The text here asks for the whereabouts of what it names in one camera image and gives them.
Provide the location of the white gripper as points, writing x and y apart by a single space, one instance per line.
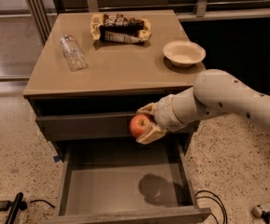
163 113

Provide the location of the red apple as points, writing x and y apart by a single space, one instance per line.
139 123

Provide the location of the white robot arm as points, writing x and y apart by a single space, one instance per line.
213 93

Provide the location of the closed top drawer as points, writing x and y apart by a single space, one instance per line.
85 126

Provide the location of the grey drawer cabinet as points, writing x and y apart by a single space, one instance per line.
119 77

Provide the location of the open middle drawer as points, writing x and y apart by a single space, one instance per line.
120 182

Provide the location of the white bowl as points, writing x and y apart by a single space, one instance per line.
183 53

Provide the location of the brown chip bag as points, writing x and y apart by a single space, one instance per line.
120 28

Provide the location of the blue tape piece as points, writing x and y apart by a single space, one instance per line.
56 158

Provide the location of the clear plastic water bottle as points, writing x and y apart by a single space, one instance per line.
73 53

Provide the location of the white power strip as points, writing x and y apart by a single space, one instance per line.
260 209

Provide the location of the black stick tool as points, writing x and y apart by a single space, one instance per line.
19 204

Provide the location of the black power adapter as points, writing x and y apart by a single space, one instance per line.
4 205

